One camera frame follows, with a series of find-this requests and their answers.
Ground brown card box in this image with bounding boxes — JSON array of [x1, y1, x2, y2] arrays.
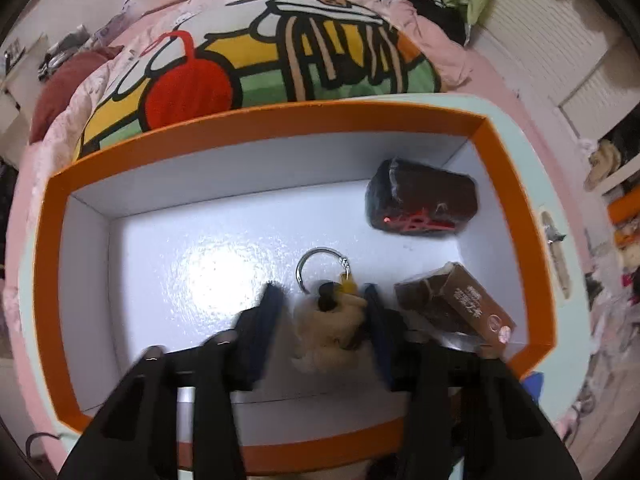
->
[[394, 262, 516, 356]]

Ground plush dog keychain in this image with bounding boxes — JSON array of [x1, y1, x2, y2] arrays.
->
[[292, 247, 368, 374]]

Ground dark block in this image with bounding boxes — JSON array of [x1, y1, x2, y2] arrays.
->
[[364, 158, 478, 236]]

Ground blue card case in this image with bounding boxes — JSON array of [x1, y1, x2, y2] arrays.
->
[[521, 372, 544, 404]]

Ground foil wrappers in slot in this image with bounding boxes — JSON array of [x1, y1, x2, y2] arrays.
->
[[544, 224, 566, 245]]

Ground orange cardboard box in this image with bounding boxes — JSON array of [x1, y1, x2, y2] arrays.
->
[[32, 98, 558, 476]]

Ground orange bottle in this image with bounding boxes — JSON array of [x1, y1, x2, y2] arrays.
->
[[608, 185, 640, 224]]

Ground dark red pillow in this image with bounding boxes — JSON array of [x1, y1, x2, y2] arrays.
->
[[28, 46, 124, 144]]

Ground colourful cartoon cushion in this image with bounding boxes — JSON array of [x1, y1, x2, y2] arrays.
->
[[74, 0, 442, 158]]

